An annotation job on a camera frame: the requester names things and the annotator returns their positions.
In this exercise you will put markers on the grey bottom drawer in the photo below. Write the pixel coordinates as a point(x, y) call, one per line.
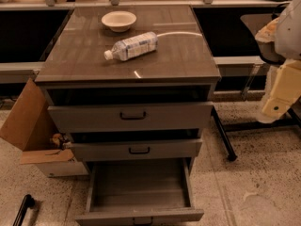
point(139, 193)

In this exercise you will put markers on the open cardboard box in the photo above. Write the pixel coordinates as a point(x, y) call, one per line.
point(30, 128)

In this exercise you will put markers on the black side table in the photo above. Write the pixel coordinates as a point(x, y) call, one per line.
point(252, 23)

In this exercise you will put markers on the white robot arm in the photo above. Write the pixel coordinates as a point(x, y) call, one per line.
point(283, 84)

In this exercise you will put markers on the clear plastic water bottle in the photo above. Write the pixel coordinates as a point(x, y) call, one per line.
point(132, 47)

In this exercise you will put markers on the black handle on floor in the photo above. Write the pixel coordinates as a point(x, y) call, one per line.
point(28, 202)

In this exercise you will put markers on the grey drawer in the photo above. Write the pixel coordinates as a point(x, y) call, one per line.
point(139, 193)
point(130, 117)
point(156, 144)

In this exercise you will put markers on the grey top drawer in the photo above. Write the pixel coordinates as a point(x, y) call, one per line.
point(130, 117)

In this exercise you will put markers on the grey middle drawer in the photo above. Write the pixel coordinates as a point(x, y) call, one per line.
point(156, 144)

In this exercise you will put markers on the grey drawer cabinet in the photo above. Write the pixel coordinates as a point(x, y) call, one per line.
point(142, 94)

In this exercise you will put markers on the white bowl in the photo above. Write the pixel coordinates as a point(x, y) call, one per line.
point(119, 21)

